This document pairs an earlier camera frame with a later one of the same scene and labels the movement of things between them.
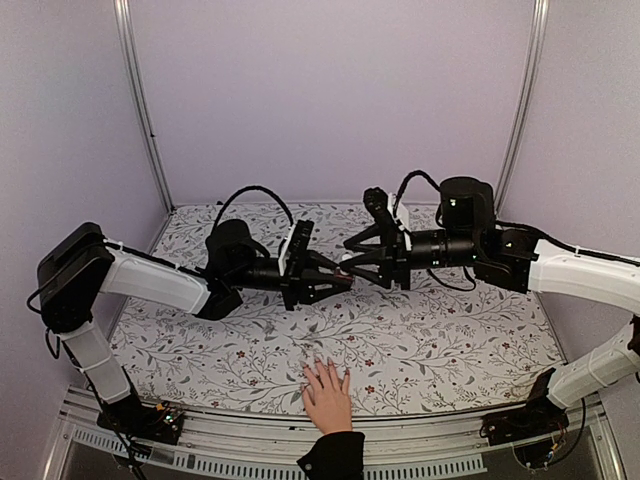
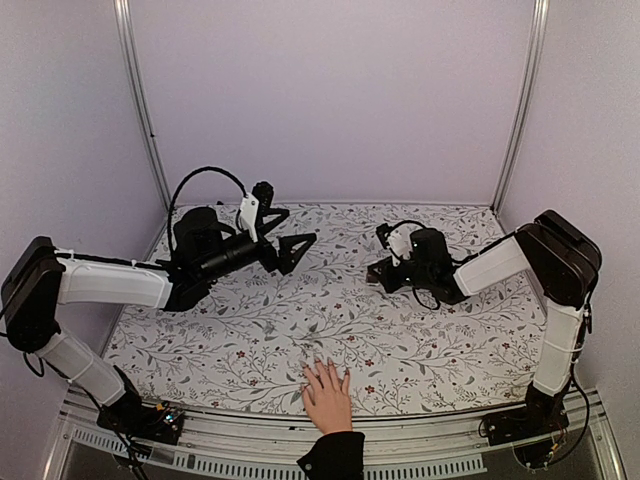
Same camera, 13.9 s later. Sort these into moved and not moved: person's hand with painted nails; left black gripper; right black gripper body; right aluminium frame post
Moved: left black gripper
Not moved: right black gripper body; right aluminium frame post; person's hand with painted nails
